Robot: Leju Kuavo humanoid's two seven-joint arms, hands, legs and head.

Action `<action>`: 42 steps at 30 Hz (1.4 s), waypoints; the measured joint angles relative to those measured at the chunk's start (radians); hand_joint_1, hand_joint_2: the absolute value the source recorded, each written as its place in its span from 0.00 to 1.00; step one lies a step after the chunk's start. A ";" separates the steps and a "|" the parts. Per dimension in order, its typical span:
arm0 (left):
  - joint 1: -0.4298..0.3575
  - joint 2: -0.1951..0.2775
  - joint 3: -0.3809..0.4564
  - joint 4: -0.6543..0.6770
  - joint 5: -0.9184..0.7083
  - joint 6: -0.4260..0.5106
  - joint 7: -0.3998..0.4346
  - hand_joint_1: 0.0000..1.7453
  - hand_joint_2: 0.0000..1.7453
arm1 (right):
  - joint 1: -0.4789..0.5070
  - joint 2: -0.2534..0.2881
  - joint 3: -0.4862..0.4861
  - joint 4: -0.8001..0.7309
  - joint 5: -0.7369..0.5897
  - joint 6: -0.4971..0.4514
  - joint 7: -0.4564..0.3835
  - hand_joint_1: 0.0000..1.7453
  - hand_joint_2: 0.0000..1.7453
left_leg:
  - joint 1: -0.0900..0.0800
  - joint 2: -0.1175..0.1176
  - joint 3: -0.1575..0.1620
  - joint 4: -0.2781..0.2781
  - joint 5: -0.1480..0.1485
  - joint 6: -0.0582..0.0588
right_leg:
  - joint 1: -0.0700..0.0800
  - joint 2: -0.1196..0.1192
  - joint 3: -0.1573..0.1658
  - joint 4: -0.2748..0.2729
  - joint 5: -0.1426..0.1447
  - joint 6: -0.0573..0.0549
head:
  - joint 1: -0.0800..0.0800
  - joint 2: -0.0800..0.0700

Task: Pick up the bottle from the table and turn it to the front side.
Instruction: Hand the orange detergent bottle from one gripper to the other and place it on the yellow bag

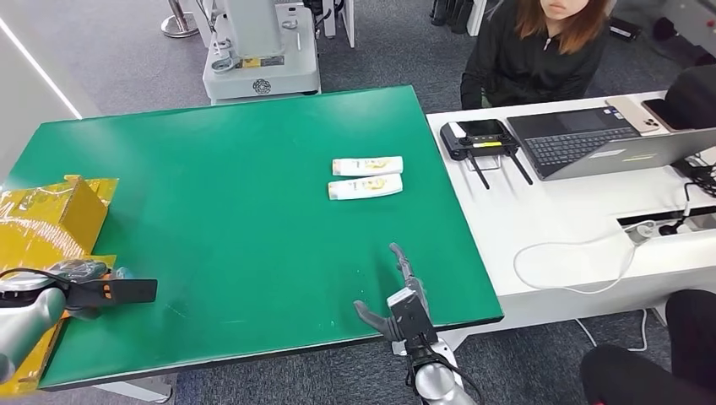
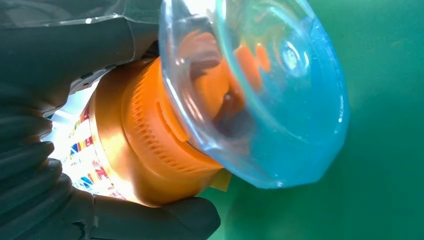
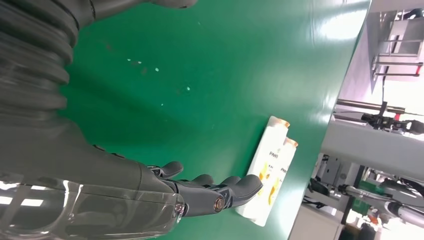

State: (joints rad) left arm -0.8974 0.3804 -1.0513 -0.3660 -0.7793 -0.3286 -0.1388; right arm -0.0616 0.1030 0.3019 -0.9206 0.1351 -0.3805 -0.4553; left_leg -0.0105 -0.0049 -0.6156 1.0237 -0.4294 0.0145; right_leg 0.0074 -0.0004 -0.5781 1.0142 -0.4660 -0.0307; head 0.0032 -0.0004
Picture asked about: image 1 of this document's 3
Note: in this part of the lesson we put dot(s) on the beige smartphone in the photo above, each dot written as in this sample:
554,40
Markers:
631,113

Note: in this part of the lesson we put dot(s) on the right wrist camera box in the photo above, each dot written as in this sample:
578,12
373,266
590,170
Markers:
414,321

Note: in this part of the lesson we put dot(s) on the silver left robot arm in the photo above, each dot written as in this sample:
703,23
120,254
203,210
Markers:
25,324

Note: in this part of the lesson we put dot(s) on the orange bottle with blue cap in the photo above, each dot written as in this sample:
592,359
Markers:
122,273

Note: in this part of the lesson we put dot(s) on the white power adapter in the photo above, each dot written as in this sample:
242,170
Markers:
639,233

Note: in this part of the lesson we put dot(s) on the dark-screen smartphone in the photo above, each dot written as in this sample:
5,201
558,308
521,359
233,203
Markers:
655,112

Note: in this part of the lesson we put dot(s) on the yellow taped cardboard box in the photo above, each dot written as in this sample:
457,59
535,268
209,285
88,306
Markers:
45,223

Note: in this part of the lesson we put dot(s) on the seated person in black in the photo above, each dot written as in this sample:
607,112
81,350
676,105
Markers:
635,377

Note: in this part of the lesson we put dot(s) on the white robot base machine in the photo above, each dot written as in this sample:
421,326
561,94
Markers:
263,61

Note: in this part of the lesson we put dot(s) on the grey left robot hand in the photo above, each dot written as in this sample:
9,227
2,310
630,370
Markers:
84,269

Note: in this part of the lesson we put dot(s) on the black flat device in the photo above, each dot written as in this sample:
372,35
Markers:
622,29

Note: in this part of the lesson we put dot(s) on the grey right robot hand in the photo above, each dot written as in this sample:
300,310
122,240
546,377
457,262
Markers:
411,279

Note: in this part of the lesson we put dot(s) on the white shampoo bottle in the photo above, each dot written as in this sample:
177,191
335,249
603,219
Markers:
368,166
365,187

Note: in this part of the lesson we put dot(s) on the white furniture panel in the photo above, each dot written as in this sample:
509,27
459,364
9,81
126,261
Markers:
349,22

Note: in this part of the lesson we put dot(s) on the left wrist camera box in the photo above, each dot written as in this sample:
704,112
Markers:
123,292

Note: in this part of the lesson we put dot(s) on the grey laptop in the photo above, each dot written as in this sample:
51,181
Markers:
579,143

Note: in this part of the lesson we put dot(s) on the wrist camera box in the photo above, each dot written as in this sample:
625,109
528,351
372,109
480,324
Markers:
123,292
414,321

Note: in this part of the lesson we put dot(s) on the black remote controller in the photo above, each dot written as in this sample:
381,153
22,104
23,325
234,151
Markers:
478,138

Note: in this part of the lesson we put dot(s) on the black rounded object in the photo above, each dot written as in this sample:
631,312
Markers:
693,96

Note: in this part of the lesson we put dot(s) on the metal stanchion base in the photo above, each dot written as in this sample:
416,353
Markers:
180,25

